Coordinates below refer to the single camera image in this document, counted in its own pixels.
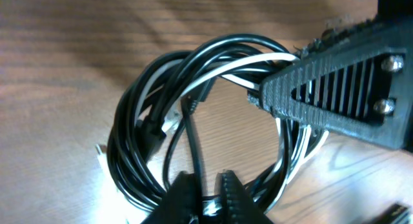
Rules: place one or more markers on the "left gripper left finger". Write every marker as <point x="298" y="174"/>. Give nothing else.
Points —
<point x="179" y="204"/>

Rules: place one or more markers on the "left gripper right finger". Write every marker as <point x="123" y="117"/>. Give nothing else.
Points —
<point x="237" y="205"/>

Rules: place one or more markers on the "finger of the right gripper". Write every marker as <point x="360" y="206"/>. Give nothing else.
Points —
<point x="357" y="83"/>

